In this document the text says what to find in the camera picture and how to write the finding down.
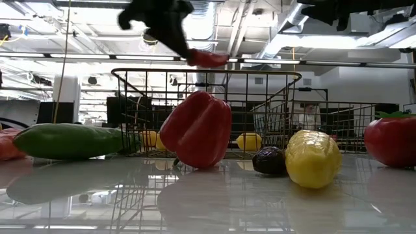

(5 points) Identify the person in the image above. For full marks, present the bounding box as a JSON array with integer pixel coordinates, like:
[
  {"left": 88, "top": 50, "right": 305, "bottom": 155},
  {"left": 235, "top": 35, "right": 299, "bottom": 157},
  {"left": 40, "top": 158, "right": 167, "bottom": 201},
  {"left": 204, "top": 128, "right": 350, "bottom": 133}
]
[{"left": 294, "top": 103, "right": 321, "bottom": 131}]

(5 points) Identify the yellow cable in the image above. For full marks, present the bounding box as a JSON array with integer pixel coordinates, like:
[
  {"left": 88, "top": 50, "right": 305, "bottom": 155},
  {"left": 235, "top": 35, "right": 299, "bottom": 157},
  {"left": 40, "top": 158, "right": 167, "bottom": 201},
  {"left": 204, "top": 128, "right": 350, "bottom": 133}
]
[{"left": 53, "top": 0, "right": 72, "bottom": 124}]

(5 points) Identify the red bell pepper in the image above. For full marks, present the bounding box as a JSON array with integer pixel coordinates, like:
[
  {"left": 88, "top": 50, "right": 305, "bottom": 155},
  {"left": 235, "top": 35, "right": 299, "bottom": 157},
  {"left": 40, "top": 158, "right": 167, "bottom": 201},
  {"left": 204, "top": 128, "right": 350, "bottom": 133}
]
[{"left": 159, "top": 90, "right": 233, "bottom": 169}]

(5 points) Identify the small wire basket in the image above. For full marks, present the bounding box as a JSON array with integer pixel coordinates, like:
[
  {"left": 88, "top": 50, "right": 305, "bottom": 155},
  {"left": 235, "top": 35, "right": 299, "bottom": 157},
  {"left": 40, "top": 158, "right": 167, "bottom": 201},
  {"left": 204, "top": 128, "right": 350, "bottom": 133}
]
[{"left": 253, "top": 99, "right": 378, "bottom": 153}]

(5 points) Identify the green cucumber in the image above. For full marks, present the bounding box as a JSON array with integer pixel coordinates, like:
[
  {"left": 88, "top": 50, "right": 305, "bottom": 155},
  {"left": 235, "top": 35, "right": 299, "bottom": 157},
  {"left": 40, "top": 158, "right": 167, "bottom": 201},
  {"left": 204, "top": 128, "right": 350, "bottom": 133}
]
[{"left": 12, "top": 122, "right": 131, "bottom": 161}]

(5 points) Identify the red chili pepper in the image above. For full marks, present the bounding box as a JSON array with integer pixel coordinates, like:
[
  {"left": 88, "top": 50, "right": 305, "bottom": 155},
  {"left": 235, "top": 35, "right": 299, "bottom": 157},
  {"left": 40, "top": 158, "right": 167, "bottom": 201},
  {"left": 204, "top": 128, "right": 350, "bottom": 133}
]
[{"left": 187, "top": 48, "right": 229, "bottom": 68}]

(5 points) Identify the yellow corn cob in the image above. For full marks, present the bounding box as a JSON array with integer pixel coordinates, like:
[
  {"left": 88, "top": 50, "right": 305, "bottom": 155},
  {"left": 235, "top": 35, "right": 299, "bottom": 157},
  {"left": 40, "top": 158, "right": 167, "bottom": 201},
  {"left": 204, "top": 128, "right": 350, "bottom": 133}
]
[{"left": 285, "top": 129, "right": 343, "bottom": 189}]

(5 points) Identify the red tomato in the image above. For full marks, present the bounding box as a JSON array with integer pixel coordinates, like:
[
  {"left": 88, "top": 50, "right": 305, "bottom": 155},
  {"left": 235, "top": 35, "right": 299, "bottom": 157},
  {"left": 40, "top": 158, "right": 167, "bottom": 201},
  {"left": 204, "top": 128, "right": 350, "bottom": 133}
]
[{"left": 363, "top": 111, "right": 416, "bottom": 168}]

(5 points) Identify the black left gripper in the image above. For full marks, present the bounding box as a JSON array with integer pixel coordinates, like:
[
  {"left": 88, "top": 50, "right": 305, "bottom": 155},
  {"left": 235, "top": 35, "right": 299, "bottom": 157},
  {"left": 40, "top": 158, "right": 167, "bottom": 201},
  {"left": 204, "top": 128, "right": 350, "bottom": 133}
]
[{"left": 117, "top": 0, "right": 195, "bottom": 61}]

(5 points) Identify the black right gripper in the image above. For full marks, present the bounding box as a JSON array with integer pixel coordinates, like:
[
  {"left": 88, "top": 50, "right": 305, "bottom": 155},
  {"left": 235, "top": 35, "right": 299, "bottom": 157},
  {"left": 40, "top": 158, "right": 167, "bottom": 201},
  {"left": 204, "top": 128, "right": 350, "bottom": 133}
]
[{"left": 300, "top": 0, "right": 352, "bottom": 32}]

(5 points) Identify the orange yellow mango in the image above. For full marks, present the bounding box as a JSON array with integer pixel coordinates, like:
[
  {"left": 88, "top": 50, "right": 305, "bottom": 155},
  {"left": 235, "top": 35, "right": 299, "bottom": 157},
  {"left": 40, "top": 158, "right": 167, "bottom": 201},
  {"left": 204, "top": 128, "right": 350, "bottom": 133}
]
[{"left": 141, "top": 130, "right": 157, "bottom": 149}]

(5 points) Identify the large wire basket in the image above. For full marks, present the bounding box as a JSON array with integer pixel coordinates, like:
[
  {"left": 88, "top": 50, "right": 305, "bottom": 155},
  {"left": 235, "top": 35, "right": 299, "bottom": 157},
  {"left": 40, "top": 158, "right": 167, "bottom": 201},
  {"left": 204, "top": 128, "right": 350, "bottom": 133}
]
[{"left": 110, "top": 68, "right": 302, "bottom": 160}]

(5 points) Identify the small purple eggplant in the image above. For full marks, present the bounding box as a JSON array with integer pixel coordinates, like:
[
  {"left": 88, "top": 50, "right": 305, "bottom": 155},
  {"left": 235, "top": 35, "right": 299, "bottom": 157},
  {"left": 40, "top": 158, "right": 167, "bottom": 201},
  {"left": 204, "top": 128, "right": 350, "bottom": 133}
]
[{"left": 252, "top": 146, "right": 287, "bottom": 175}]

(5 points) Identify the yellow lemon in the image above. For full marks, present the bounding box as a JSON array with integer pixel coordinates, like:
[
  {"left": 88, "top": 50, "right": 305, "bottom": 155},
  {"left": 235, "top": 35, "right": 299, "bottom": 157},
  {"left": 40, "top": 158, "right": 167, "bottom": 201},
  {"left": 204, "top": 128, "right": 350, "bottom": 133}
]
[
  {"left": 155, "top": 132, "right": 167, "bottom": 151},
  {"left": 236, "top": 132, "right": 263, "bottom": 152}
]

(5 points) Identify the silver ventilation duct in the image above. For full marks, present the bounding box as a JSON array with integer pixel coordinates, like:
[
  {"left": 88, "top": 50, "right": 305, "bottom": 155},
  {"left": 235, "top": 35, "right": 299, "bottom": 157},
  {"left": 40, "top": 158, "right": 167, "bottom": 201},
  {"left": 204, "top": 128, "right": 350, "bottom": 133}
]
[{"left": 258, "top": 3, "right": 309, "bottom": 59}]

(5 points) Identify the ceiling light strip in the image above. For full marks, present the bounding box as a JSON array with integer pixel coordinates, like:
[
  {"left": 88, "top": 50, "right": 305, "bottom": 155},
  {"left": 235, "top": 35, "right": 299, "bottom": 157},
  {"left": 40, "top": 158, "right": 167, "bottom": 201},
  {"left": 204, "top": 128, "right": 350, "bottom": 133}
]
[
  {"left": 227, "top": 58, "right": 302, "bottom": 65},
  {"left": 0, "top": 53, "right": 176, "bottom": 62}
]

